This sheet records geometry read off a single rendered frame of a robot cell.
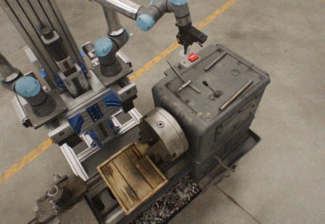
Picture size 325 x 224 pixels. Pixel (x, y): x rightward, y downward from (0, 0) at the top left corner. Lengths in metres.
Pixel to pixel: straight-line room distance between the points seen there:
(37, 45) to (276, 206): 2.26
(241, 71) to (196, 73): 0.27
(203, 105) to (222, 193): 1.28
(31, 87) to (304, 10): 4.01
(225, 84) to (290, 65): 2.17
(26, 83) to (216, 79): 1.08
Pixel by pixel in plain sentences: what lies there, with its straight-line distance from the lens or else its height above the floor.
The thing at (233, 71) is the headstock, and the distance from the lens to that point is 1.52.
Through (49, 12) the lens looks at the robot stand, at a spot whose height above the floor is 1.63.
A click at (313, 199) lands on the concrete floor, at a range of 2.67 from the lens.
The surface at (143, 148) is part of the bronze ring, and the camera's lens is 1.37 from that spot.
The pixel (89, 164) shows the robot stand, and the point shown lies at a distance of 2.47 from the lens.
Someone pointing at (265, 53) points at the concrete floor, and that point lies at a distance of 3.60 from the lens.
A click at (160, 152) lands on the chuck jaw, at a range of 1.35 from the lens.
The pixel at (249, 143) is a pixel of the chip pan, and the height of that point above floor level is 0.54.
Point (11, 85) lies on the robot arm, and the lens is 1.63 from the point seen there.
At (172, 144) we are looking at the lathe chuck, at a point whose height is 1.17.
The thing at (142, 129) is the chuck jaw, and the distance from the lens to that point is 1.36.
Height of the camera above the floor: 2.34
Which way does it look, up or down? 53 degrees down
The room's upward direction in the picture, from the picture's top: 8 degrees counter-clockwise
